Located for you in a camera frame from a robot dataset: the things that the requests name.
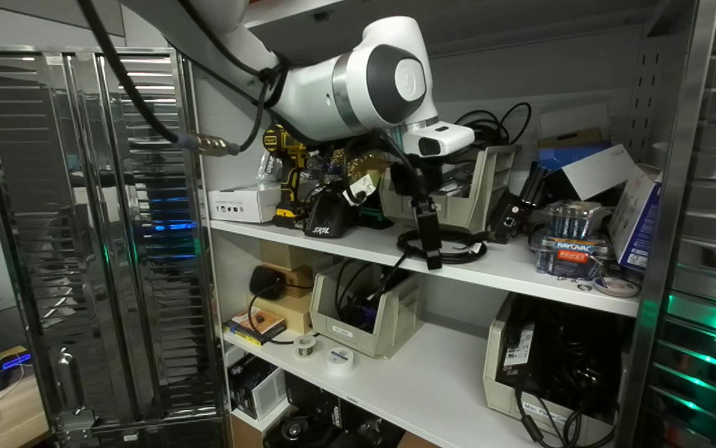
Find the metal shelf unit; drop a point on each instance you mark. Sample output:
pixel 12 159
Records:
pixel 458 264

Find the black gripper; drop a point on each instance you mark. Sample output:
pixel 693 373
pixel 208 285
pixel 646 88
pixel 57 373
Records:
pixel 415 178

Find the white cardboard box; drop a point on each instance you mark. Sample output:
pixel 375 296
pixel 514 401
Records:
pixel 242 201

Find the yellow black flat pad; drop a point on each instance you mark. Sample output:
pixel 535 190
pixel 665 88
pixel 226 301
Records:
pixel 256 332

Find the small brown cardboard box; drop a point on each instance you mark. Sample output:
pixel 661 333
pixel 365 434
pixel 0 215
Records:
pixel 285 257

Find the white printed carton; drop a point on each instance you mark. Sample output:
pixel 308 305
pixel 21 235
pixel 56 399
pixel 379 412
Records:
pixel 634 225

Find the blue white box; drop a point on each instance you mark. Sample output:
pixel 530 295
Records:
pixel 607 170

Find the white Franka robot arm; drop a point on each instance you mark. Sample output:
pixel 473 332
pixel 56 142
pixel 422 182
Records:
pixel 315 101

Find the blue cardboard box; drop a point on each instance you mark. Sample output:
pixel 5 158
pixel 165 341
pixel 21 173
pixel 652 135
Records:
pixel 570 162

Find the black yellow power tool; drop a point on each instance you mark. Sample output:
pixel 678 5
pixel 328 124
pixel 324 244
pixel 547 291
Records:
pixel 359 178

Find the clear pack of batteries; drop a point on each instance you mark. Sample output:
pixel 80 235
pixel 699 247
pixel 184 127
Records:
pixel 578 219

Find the small white tape roll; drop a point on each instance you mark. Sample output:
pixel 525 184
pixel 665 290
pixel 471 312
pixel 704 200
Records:
pixel 305 345

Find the black battery charger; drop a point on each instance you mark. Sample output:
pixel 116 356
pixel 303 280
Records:
pixel 328 216

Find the crinkled plastic bag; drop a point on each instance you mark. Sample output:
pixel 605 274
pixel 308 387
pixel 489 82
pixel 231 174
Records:
pixel 269 170

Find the white box with black device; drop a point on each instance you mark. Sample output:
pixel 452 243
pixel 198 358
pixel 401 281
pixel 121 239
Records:
pixel 258 388

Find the metal server rack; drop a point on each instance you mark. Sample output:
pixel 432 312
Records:
pixel 92 249
pixel 706 249

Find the black round device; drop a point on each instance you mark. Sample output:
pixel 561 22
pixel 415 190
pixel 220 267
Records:
pixel 267 281

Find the clear tape roll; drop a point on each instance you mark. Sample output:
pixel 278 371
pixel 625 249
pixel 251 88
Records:
pixel 620 287

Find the dark device with blue light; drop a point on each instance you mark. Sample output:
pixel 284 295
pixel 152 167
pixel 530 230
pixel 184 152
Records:
pixel 8 368

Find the battery pack with orange label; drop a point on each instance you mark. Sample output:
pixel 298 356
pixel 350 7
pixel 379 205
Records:
pixel 571 260

